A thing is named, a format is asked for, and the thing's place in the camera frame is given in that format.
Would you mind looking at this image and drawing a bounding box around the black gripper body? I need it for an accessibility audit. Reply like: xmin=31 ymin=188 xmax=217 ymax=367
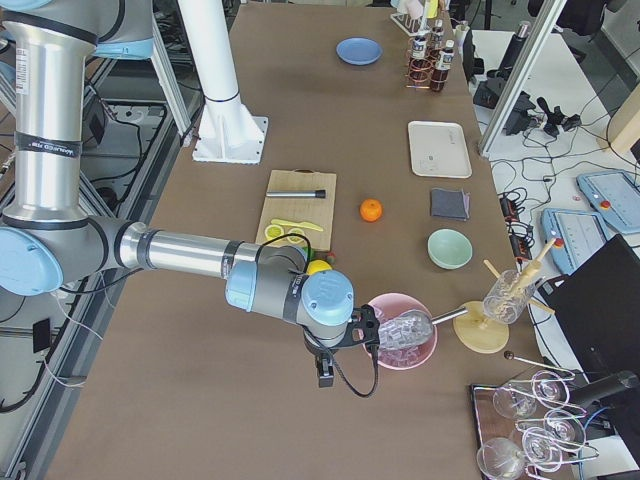
xmin=344 ymin=305 xmax=380 ymax=350

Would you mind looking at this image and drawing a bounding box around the orange fruit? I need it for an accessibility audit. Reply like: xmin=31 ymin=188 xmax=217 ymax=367
xmin=359 ymin=198 xmax=384 ymax=223

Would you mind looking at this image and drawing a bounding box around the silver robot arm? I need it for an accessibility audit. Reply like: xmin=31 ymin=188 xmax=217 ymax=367
xmin=1 ymin=1 xmax=379 ymax=355

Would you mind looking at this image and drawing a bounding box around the blue plate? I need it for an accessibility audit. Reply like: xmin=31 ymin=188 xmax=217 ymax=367
xmin=336 ymin=37 xmax=383 ymax=66

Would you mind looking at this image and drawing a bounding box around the pink bowl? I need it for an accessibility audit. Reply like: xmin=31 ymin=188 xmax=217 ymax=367
xmin=369 ymin=293 xmax=438 ymax=370

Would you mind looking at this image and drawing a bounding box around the metal ice scoop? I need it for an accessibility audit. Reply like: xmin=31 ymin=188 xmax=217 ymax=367
xmin=379 ymin=307 xmax=468 ymax=350

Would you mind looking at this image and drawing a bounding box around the clear ice cubes pile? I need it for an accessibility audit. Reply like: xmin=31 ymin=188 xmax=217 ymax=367
xmin=378 ymin=309 xmax=435 ymax=367

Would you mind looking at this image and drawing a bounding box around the yellow lemon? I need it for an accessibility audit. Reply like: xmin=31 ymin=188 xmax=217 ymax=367
xmin=306 ymin=259 xmax=333 ymax=275

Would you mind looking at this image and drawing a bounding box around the wooden cup tree stand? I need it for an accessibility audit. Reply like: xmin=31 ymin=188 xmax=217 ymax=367
xmin=453 ymin=238 xmax=557 ymax=354

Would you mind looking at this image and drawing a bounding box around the green bowl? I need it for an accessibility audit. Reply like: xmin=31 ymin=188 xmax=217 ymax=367
xmin=427 ymin=229 xmax=473 ymax=270

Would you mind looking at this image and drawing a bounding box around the wooden cutting board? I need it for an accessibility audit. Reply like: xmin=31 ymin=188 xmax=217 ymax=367
xmin=255 ymin=170 xmax=337 ymax=251

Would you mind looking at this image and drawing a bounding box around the lemon slice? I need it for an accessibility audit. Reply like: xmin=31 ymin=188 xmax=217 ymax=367
xmin=264 ymin=224 xmax=284 ymax=240

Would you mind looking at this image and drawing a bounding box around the grey folded cloth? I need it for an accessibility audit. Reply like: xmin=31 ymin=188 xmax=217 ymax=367
xmin=430 ymin=188 xmax=470 ymax=221

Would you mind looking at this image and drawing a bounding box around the clear glass cup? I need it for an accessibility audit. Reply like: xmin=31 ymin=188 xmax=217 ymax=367
xmin=482 ymin=270 xmax=535 ymax=325

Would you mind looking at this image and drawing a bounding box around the wine glass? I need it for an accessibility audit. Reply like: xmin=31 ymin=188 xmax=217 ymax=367
xmin=476 ymin=437 xmax=526 ymax=480
xmin=543 ymin=409 xmax=586 ymax=449
xmin=531 ymin=370 xmax=569 ymax=409
xmin=492 ymin=381 xmax=537 ymax=420

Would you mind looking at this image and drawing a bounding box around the cream plastic tray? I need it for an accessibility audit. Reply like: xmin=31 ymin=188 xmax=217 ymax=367
xmin=408 ymin=121 xmax=472 ymax=179

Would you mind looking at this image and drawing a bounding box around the blue teach pendant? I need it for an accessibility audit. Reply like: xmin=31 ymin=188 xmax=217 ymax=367
xmin=576 ymin=170 xmax=639 ymax=234
xmin=540 ymin=208 xmax=611 ymax=274

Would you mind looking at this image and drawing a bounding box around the black laptop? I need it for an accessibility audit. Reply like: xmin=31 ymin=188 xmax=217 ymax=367
xmin=539 ymin=234 xmax=639 ymax=379

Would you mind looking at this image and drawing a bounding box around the dark bottle middle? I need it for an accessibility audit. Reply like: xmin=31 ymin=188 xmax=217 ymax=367
xmin=407 ymin=30 xmax=428 ymax=87

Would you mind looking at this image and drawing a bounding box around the dark bottle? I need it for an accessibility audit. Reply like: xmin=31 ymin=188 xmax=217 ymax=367
xmin=429 ymin=19 xmax=444 ymax=59
xmin=407 ymin=30 xmax=428 ymax=87
xmin=430 ymin=40 xmax=455 ymax=92

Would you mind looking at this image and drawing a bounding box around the dark bottle front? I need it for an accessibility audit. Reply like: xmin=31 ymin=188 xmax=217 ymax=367
xmin=430 ymin=40 xmax=455 ymax=92

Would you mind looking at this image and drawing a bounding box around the dark bottle rear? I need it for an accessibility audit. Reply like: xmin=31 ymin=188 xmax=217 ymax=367
xmin=429 ymin=19 xmax=444 ymax=59

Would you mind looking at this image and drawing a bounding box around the black handled knife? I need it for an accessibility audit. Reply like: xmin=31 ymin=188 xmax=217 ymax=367
xmin=265 ymin=189 xmax=327 ymax=199

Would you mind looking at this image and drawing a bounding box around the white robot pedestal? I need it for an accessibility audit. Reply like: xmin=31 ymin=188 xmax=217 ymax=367
xmin=179 ymin=1 xmax=268 ymax=165

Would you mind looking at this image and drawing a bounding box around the copper wire bottle rack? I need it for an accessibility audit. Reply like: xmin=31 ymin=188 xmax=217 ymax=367
xmin=405 ymin=27 xmax=448 ymax=92

